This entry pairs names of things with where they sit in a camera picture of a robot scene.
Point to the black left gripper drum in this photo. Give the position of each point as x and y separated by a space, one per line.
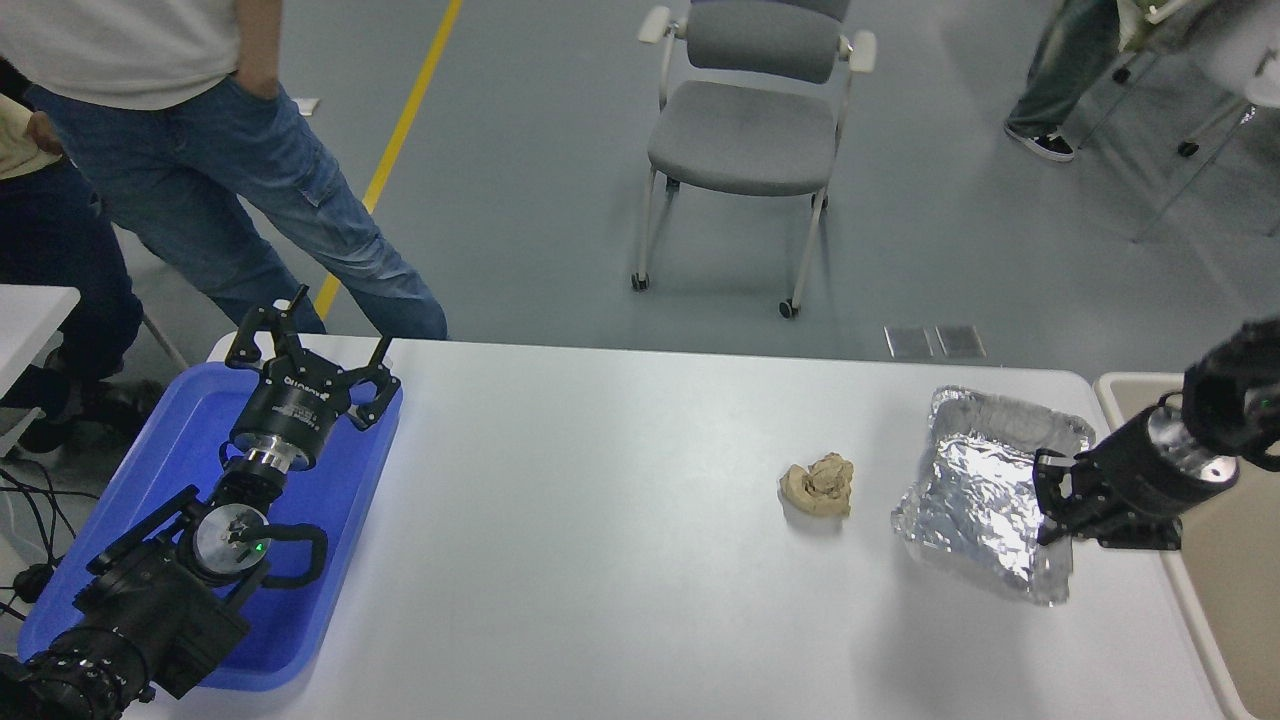
288 415

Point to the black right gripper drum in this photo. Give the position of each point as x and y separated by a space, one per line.
1130 480

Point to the foil tray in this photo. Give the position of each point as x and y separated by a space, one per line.
970 490

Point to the standing person's forearm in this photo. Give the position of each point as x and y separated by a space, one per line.
258 50

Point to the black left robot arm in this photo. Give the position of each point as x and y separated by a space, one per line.
150 610

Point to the metal floor plate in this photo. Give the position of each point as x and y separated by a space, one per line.
909 343
961 342

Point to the seated person's hand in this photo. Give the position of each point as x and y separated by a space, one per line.
45 132

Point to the blue plastic tray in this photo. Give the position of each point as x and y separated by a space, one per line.
330 500

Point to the thin metal chair leg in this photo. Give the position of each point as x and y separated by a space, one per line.
162 338

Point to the large pale bin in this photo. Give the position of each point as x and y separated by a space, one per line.
1230 600

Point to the standing person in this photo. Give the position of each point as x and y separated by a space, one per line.
200 170

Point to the white paper scrap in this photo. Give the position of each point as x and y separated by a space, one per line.
304 106

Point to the seated person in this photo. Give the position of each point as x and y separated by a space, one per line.
50 250

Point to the crumpled tan paper ball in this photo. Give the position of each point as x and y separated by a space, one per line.
818 488

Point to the small white table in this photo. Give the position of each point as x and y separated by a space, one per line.
30 325

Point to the walking person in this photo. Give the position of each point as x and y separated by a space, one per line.
1070 70

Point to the white chair with metal legs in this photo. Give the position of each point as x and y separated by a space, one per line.
1235 50

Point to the grey chair with white frame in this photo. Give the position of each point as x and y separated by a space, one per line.
745 140

